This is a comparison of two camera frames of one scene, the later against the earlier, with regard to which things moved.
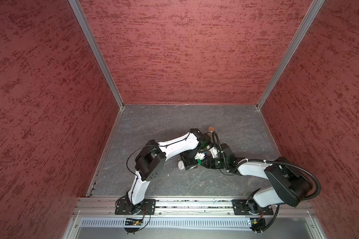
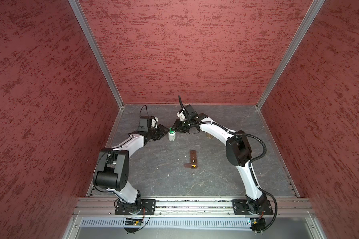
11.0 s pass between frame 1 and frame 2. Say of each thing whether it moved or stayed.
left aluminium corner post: stayed
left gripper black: moved
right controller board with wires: stayed
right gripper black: moved
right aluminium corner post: stayed
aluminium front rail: stayed
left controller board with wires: stayed
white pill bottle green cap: moved
